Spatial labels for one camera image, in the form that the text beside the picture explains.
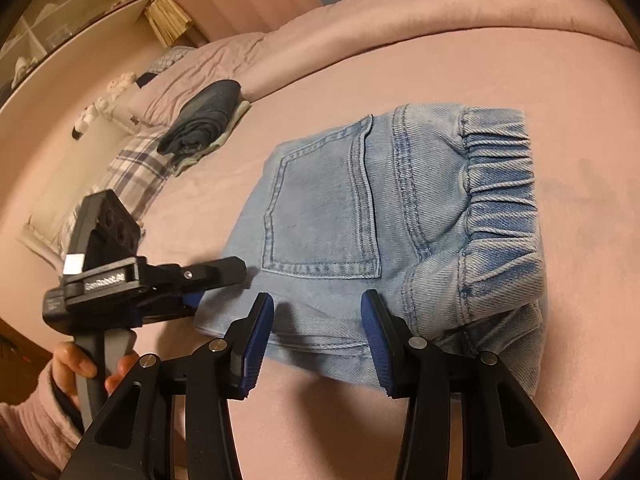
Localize light blue denim pants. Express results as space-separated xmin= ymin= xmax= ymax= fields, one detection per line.
xmin=194 ymin=104 xmax=547 ymax=393

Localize pink sleeved left forearm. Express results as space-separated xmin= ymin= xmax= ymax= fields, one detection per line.
xmin=1 ymin=363 xmax=82 ymax=479

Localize person's left hand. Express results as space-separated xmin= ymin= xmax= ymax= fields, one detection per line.
xmin=51 ymin=342 xmax=139 ymax=408

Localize pink bed sheet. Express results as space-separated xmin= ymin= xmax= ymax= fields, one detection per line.
xmin=143 ymin=28 xmax=639 ymax=479

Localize folded pale green garment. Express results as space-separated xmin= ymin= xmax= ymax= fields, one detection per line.
xmin=170 ymin=101 xmax=252 ymax=178

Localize plaid pillow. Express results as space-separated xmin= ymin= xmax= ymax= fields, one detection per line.
xmin=52 ymin=119 xmax=169 ymax=257

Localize folded dark denim jeans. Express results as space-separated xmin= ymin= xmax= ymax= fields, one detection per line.
xmin=157 ymin=79 xmax=241 ymax=156

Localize pink pillow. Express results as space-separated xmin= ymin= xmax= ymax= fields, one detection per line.
xmin=129 ymin=32 xmax=266 ymax=126

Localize plush toy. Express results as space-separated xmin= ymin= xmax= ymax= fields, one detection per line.
xmin=72 ymin=72 xmax=137 ymax=141

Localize grey patterned cloth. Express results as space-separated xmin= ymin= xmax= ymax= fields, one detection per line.
xmin=145 ymin=46 xmax=195 ymax=75

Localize stack of yellowed books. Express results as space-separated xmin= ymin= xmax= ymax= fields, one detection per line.
xmin=143 ymin=0 xmax=193 ymax=47

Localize white shelf unit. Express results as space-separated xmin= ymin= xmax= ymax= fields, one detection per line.
xmin=1 ymin=0 xmax=149 ymax=101

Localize pink duvet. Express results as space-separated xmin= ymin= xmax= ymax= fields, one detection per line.
xmin=238 ymin=0 xmax=632 ymax=101

